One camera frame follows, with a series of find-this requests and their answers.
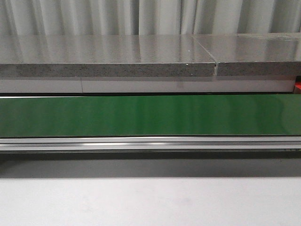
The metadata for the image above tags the grey stone slab left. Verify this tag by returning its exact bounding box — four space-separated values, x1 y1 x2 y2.
0 35 215 78

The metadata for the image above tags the grey stone slab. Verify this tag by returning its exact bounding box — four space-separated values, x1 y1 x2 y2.
193 33 301 79
0 35 215 78

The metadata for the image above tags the white base panel under slab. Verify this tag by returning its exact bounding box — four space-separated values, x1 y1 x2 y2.
0 76 296 94

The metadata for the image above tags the grey stone slab right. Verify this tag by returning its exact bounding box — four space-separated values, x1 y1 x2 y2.
193 33 301 79

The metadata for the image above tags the green conveyor belt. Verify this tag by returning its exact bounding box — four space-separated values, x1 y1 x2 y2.
0 94 301 137

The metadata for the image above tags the red plastic tray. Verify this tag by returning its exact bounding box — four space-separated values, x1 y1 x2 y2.
293 81 301 94

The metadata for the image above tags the white curtain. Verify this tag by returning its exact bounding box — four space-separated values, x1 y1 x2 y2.
0 0 301 36

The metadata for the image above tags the aluminium conveyor frame rail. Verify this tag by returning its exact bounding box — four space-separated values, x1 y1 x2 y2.
0 136 301 159

